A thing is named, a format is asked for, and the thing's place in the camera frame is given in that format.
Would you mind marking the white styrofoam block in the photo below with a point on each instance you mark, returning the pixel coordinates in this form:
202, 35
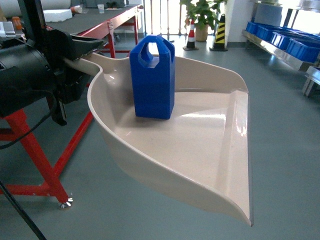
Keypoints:
57, 15

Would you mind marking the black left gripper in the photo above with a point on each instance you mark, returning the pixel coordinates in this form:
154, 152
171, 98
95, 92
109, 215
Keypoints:
57, 47

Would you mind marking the clear plastic cup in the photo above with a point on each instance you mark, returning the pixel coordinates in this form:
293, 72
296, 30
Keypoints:
101, 8

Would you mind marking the red table frame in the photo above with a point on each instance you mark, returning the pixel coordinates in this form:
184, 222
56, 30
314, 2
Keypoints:
19, 131

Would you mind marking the orange can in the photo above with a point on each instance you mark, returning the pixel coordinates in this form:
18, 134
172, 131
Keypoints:
16, 22

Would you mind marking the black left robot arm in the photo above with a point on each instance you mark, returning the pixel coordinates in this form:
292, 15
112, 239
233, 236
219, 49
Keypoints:
30, 71

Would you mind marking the metal shelf rack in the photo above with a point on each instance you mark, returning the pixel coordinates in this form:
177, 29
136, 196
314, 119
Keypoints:
297, 49

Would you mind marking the red white traffic cone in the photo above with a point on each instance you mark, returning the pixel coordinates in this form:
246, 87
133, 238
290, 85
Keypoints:
190, 45

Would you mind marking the beige plastic dustpan tray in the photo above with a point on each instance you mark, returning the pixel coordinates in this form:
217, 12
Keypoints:
200, 155

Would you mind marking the black yellow traffic cone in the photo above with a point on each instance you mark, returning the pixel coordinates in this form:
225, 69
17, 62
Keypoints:
219, 44

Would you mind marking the potted green plant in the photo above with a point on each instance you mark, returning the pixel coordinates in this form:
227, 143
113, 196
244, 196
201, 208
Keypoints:
205, 14

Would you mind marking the blue plastic block part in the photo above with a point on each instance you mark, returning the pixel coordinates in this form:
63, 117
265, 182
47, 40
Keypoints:
152, 66

